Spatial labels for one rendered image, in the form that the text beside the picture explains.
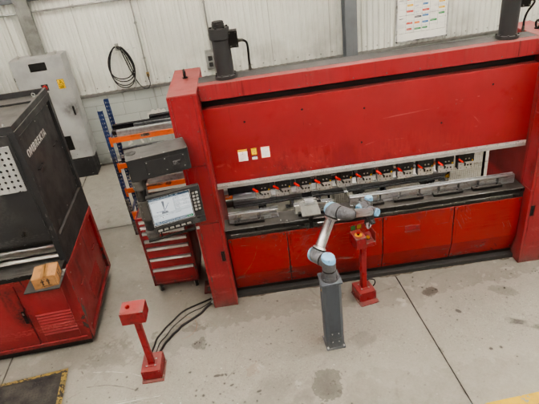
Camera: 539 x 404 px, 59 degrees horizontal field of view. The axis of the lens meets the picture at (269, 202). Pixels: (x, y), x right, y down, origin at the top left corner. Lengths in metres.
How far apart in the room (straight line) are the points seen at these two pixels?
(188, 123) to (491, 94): 2.72
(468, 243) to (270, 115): 2.54
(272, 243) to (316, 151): 1.03
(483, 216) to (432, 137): 1.06
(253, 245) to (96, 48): 4.78
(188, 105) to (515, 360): 3.48
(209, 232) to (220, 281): 0.61
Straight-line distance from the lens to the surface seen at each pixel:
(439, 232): 5.23
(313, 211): 4.59
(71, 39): 8.49
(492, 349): 4.78
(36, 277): 4.49
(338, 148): 4.54
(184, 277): 5.41
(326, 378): 4.41
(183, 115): 4.09
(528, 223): 5.50
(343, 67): 4.27
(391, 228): 5.00
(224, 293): 5.06
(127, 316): 4.21
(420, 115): 4.65
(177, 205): 4.11
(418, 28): 9.06
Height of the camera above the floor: 3.44
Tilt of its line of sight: 30 degrees down
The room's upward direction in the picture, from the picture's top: 8 degrees counter-clockwise
